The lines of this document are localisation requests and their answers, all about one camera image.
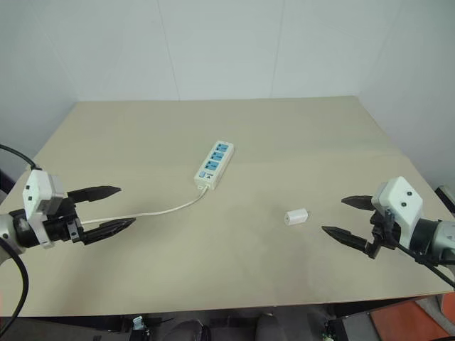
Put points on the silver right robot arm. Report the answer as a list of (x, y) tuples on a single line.
[(439, 236)]

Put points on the white blue power strip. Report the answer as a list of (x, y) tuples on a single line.
[(215, 163)]

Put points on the metal bracket under table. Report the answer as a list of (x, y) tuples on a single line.
[(138, 322)]

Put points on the dark object at table side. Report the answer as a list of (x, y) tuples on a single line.
[(7, 181)]

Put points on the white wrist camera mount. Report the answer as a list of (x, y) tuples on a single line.
[(35, 184), (401, 202)]

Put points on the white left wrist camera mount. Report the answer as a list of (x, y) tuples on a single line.
[(35, 184)]

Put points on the black box with green board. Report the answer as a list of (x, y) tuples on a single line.
[(350, 330)]

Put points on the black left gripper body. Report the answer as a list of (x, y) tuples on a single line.
[(60, 227)]

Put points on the white plug adapter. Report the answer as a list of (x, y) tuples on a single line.
[(295, 217)]

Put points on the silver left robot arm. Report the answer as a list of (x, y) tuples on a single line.
[(20, 231)]

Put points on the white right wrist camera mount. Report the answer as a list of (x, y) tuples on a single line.
[(401, 202)]

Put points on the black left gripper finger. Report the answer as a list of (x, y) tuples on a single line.
[(106, 229), (94, 192)]

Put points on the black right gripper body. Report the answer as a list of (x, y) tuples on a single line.
[(383, 231)]

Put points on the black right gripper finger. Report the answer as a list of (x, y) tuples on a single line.
[(360, 202), (346, 237)]

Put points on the orange panel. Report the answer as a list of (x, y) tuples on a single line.
[(409, 321)]

